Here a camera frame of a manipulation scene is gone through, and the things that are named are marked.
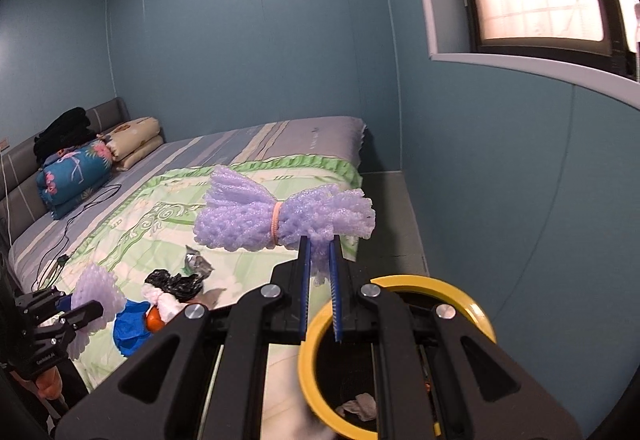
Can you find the black plastic bag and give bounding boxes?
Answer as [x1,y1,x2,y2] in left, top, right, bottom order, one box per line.
[145,270,205,306]

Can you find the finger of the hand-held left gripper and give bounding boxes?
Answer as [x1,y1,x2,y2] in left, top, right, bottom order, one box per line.
[15,287,71,321]
[34,301,104,346]

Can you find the blue floral pillow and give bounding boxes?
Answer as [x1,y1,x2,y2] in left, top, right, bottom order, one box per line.
[36,140,115,221]

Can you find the pink rubber band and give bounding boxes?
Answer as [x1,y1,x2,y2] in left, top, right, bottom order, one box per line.
[270,201,284,246]

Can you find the black clothing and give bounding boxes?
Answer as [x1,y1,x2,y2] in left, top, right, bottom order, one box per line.
[33,107,98,166]

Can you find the green patterned blanket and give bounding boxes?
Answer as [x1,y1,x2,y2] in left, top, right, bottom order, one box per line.
[37,157,363,393]

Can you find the black cable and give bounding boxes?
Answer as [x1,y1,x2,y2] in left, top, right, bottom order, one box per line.
[32,183,122,291]

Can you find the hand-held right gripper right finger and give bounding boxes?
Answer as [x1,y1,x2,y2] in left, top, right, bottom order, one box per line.
[328,236,583,440]

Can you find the beige floral folded quilt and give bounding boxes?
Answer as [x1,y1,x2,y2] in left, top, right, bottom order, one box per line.
[102,116,166,172]

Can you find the grey headboard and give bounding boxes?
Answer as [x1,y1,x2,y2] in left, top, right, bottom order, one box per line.
[0,96,132,241]

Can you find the yellow trash bin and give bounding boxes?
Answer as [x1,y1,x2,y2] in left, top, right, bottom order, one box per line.
[298,275,497,439]

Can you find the person's left hand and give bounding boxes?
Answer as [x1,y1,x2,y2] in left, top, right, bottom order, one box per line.
[39,366,62,400]

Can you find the silver green snack wrapper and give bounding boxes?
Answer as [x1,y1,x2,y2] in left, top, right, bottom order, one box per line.
[184,245,215,278]

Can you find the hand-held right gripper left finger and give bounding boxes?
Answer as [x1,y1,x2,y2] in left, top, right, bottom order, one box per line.
[55,237,313,440]

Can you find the purple foam net bundle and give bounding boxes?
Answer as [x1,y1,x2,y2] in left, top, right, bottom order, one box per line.
[194,165,376,288]

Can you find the bed with striped sheet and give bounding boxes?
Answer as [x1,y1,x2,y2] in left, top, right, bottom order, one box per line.
[10,116,368,393]

